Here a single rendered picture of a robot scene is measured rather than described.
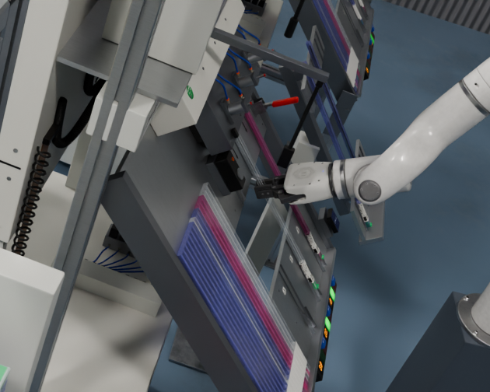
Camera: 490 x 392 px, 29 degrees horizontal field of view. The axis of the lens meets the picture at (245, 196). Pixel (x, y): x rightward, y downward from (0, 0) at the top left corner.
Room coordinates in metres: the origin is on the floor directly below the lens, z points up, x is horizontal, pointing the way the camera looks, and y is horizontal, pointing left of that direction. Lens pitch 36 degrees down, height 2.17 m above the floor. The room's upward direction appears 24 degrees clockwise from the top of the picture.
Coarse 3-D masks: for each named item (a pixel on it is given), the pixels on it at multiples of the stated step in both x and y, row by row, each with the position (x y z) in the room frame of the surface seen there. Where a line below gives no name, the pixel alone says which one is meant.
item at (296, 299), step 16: (304, 208) 1.89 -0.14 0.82; (288, 224) 1.75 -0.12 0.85; (304, 240) 1.80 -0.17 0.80; (320, 240) 1.89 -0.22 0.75; (288, 256) 1.67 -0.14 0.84; (304, 256) 1.75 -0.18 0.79; (288, 272) 1.63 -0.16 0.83; (320, 272) 1.80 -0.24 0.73; (272, 288) 1.53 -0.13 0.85; (288, 288) 1.59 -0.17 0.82; (304, 288) 1.67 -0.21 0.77; (288, 304) 1.55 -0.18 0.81; (304, 304) 1.63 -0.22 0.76; (288, 320) 1.52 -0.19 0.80; (304, 320) 1.59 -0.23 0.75; (304, 336) 1.55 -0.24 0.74; (304, 352) 1.51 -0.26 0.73
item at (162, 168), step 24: (144, 144) 1.33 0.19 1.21; (168, 144) 1.41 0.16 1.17; (192, 144) 1.50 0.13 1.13; (120, 168) 1.22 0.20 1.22; (144, 168) 1.29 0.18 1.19; (168, 168) 1.37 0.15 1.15; (192, 168) 1.45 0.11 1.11; (240, 168) 1.65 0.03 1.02; (144, 192) 1.25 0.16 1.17; (168, 192) 1.32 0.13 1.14; (192, 192) 1.40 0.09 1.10; (216, 192) 1.49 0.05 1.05; (240, 192) 1.60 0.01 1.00; (168, 216) 1.28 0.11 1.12; (168, 240) 1.24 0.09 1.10
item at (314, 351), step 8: (328, 256) 1.87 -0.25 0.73; (328, 264) 1.84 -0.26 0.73; (328, 272) 1.81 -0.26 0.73; (328, 280) 1.78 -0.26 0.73; (320, 288) 1.75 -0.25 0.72; (328, 288) 1.75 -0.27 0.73; (320, 296) 1.72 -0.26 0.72; (328, 296) 1.73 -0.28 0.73; (320, 304) 1.69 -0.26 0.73; (320, 312) 1.66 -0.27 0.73; (320, 320) 1.63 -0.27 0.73; (320, 328) 1.61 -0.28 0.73; (312, 336) 1.59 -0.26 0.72; (320, 336) 1.58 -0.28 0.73; (312, 344) 1.56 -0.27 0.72; (320, 344) 1.56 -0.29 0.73; (312, 352) 1.53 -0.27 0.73; (312, 360) 1.51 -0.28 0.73; (312, 368) 1.48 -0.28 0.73; (312, 376) 1.46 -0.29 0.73; (312, 384) 1.43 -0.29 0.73
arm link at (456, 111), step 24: (456, 96) 1.73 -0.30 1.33; (432, 120) 1.71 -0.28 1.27; (456, 120) 1.71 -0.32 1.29; (480, 120) 1.73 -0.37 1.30; (408, 144) 1.66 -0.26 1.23; (432, 144) 1.69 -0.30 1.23; (384, 168) 1.62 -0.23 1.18; (408, 168) 1.63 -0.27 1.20; (360, 192) 1.61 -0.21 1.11; (384, 192) 1.61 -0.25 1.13
